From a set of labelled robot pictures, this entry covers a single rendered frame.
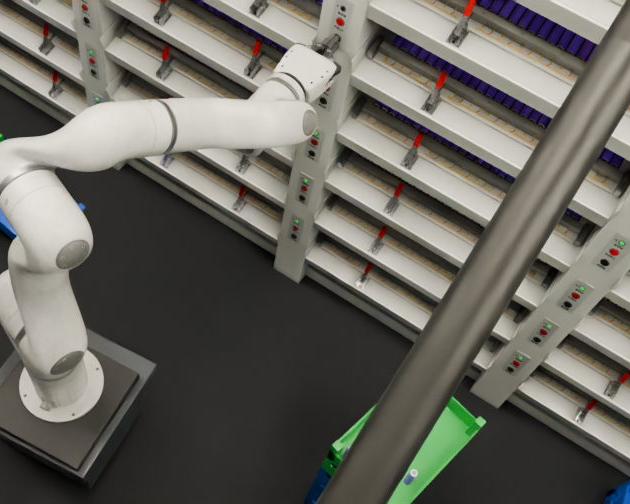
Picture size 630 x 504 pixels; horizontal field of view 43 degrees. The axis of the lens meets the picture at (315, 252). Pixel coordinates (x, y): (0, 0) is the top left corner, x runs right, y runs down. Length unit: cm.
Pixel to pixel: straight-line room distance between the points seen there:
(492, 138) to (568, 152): 134
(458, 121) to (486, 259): 136
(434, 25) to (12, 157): 80
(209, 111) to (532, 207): 106
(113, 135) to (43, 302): 39
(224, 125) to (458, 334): 107
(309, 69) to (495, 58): 35
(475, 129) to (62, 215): 86
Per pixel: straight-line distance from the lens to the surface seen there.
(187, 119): 132
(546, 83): 156
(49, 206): 127
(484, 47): 157
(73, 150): 124
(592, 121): 36
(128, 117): 125
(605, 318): 201
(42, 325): 153
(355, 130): 187
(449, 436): 192
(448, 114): 170
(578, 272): 183
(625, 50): 37
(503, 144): 169
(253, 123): 138
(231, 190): 241
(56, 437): 196
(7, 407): 200
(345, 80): 175
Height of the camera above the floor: 214
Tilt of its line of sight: 58 degrees down
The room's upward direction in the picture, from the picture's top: 15 degrees clockwise
